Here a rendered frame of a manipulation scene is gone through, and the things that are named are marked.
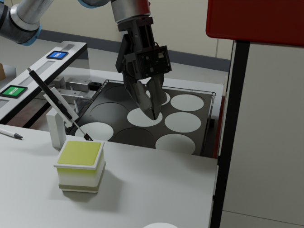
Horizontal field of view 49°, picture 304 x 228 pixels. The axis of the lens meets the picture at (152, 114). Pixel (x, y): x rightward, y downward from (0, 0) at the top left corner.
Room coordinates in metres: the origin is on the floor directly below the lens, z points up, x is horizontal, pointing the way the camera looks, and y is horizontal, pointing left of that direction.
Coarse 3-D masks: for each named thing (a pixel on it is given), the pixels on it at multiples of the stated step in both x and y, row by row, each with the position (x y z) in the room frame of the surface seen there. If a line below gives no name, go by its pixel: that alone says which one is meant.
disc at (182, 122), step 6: (174, 114) 0.80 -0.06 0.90; (180, 114) 0.80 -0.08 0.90; (186, 114) 0.80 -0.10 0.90; (192, 114) 0.80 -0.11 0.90; (168, 120) 0.77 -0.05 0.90; (174, 120) 0.77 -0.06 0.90; (180, 120) 0.77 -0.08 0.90; (186, 120) 0.77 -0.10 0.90; (192, 120) 0.77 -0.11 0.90; (198, 120) 0.77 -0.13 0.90; (168, 126) 0.74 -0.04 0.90; (174, 126) 0.74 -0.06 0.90; (180, 126) 0.74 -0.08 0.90; (186, 126) 0.74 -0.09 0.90; (192, 126) 0.74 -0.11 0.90; (198, 126) 0.74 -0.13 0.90; (180, 132) 0.72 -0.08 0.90; (186, 132) 0.72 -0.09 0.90
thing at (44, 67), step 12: (60, 48) 1.14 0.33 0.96; (72, 48) 1.14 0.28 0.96; (48, 60) 1.04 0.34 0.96; (60, 60) 1.04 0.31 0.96; (24, 72) 0.95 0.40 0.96; (36, 72) 0.96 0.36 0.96; (48, 72) 0.95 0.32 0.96; (12, 84) 0.87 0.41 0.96; (24, 84) 0.88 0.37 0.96; (36, 84) 0.87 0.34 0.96; (0, 96) 0.80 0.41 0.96; (24, 96) 0.80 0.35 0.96; (0, 108) 0.74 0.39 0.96; (12, 108) 0.74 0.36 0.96
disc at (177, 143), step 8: (168, 136) 0.70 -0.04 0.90; (176, 136) 0.70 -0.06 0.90; (184, 136) 0.70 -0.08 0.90; (160, 144) 0.66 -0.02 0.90; (168, 144) 0.66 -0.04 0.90; (176, 144) 0.66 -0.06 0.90; (184, 144) 0.66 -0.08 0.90; (192, 144) 0.66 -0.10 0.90; (184, 152) 0.63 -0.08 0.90; (192, 152) 0.63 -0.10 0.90
